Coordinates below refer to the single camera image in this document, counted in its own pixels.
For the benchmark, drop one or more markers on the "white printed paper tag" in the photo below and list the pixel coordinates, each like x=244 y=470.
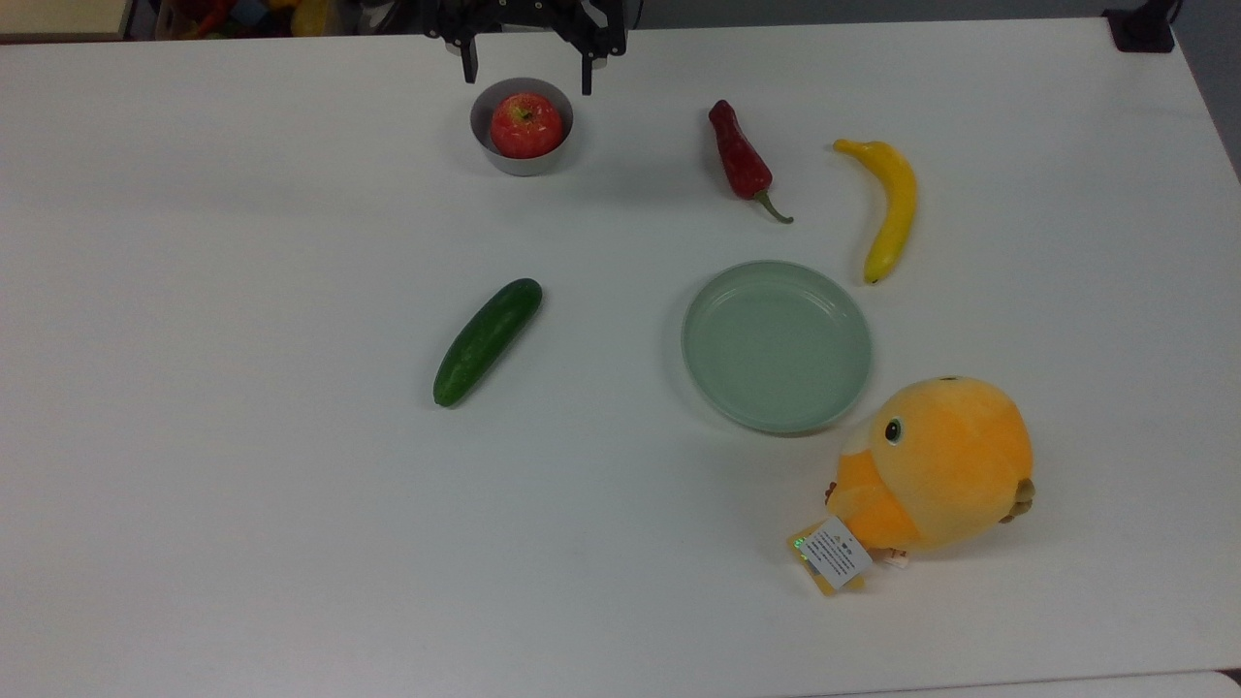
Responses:
x=836 y=553

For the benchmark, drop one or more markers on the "red apple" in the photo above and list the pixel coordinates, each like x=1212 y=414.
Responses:
x=525 y=125

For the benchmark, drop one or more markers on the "pale green plastic plate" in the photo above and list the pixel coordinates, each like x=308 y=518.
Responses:
x=776 y=346

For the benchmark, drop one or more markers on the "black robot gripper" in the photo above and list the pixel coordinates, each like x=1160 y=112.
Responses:
x=528 y=12

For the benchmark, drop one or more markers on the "black table clamp mount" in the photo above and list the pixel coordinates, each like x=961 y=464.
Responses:
x=1142 y=29

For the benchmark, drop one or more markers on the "orange plush bird toy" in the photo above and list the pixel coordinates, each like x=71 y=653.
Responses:
x=940 y=465

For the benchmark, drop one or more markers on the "green cucumber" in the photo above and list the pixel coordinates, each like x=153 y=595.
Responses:
x=485 y=342

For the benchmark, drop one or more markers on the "yellow card tag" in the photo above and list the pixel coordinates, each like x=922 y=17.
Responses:
x=822 y=582

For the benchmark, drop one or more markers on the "small grey bowl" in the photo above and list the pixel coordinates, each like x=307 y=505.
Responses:
x=504 y=160

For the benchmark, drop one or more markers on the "yellow banana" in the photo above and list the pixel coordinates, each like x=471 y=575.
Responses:
x=897 y=208

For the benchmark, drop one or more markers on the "red chili pepper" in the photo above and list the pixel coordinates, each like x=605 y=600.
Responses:
x=739 y=157

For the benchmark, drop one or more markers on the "pile of colourful toys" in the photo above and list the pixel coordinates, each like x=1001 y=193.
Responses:
x=242 y=15

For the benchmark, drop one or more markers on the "wooden box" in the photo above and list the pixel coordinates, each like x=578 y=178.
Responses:
x=63 y=17

